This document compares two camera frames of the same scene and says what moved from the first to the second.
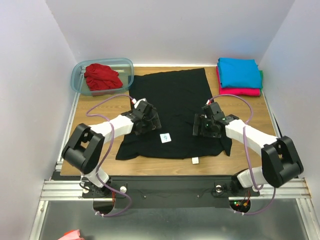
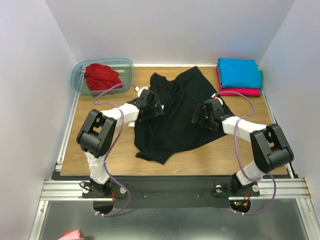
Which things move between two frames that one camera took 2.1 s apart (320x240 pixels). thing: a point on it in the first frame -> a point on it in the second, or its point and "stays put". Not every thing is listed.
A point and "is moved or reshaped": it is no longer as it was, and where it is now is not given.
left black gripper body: [149, 125] -> [153, 111]
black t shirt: [177, 97] is moved or reshaped
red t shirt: [100, 76] stays put
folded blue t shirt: [239, 73] stays put
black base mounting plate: [172, 192] stays put
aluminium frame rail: [64, 190] stays put
